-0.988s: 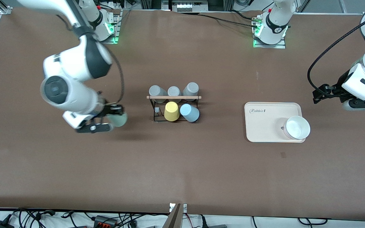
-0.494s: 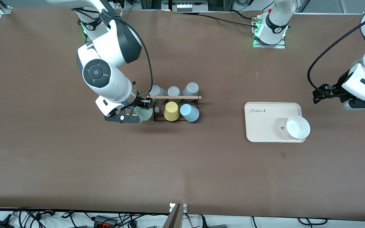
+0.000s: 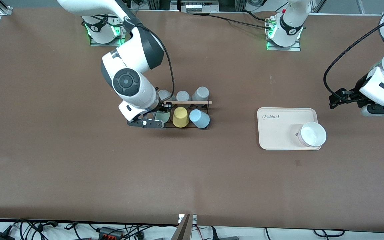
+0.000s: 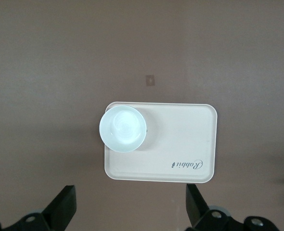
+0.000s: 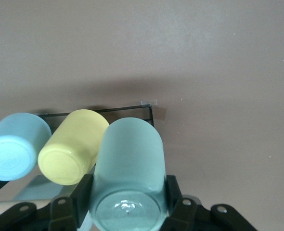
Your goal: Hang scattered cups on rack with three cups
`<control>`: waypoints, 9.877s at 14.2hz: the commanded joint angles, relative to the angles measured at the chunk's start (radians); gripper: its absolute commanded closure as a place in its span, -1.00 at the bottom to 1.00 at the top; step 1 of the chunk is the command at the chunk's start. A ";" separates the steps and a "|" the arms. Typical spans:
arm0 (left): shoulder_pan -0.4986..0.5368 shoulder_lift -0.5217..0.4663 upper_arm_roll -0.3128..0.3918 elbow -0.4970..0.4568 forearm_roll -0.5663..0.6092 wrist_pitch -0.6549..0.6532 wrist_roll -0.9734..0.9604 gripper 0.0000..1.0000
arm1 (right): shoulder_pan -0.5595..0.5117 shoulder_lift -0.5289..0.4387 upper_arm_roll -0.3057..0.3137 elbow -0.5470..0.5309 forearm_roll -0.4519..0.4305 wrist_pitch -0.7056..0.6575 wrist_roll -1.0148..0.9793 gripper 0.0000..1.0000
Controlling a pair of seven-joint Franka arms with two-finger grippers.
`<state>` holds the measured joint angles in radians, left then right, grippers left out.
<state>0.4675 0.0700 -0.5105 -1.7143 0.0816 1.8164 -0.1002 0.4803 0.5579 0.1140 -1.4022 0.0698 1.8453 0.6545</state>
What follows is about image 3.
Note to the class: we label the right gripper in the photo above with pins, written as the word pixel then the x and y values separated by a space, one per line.
pixel 163 108

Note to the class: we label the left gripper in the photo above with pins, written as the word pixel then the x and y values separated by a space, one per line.
pixel 354 94

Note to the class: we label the mint green plastic cup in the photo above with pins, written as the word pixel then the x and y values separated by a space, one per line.
pixel 162 117

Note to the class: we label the light blue plastic cup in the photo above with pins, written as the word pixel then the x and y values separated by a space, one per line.
pixel 199 119

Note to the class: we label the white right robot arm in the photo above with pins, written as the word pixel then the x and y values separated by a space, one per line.
pixel 128 80

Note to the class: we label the grey plastic cup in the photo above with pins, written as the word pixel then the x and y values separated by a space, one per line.
pixel 182 96
pixel 165 95
pixel 201 94

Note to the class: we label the yellow plastic cup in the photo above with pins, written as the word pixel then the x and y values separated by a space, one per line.
pixel 180 117

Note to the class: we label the white bowl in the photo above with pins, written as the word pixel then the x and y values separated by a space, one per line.
pixel 312 134

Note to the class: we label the pale pink serving tray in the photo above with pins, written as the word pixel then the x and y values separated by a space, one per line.
pixel 278 128

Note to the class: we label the grey electrical terminal block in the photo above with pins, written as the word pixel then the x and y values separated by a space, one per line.
pixel 195 6

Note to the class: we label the black orange connector box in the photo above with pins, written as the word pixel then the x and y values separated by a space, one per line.
pixel 110 232

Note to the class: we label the black power adapter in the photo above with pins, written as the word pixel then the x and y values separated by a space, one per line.
pixel 0 236

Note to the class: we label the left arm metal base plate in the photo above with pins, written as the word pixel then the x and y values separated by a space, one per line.
pixel 295 48

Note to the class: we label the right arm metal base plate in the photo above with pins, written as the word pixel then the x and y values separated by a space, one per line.
pixel 122 36

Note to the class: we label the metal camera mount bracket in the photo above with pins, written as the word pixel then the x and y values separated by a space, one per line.
pixel 182 230

